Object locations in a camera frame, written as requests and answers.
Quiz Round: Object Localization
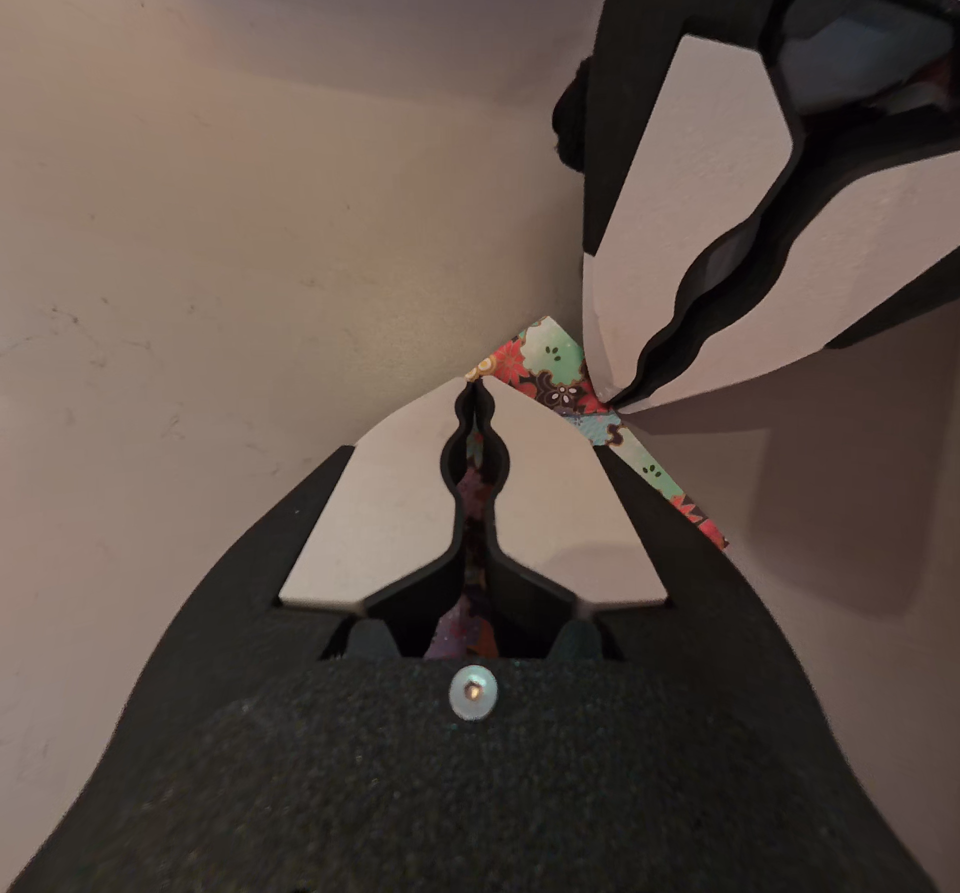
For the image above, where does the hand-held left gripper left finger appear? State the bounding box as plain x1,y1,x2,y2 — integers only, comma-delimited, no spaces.
277,377,481,620

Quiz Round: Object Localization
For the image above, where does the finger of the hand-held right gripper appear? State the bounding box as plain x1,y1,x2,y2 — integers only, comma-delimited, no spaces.
621,149,960,416
582,34,798,404

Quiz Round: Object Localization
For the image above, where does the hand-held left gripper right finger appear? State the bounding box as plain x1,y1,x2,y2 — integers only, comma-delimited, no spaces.
480,377,670,623

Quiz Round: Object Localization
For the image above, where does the floral origami paper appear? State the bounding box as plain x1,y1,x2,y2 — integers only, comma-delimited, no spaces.
423,315,730,660

